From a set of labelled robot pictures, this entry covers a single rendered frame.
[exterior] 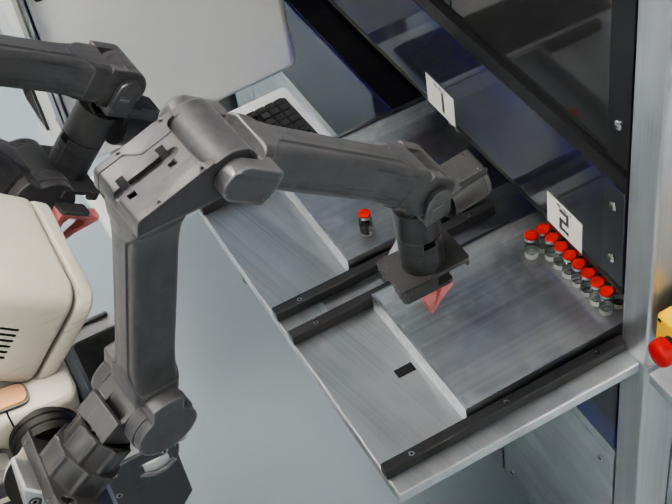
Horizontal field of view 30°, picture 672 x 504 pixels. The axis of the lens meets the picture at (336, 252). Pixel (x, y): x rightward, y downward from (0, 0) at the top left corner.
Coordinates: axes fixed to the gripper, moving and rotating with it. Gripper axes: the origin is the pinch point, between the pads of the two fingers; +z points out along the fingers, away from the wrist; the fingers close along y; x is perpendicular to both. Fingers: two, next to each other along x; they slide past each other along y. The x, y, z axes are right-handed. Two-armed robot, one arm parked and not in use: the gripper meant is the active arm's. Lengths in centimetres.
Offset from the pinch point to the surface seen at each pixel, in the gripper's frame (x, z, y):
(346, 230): 37.1, 20.1, 4.3
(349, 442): 60, 108, 2
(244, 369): 92, 108, -9
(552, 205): 10.0, 5.6, 26.3
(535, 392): -7.9, 18.7, 10.4
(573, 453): 5, 63, 25
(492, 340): 4.4, 20.3, 11.2
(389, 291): 19.6, 17.7, 2.7
